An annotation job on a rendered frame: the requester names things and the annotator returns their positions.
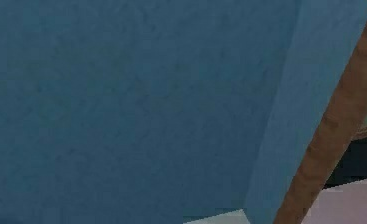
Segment black low cabinet brown top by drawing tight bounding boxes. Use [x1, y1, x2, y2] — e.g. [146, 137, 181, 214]
[323, 123, 367, 190]

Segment brown wooden door frame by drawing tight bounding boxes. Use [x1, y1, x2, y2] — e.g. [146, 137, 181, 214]
[272, 8, 367, 224]

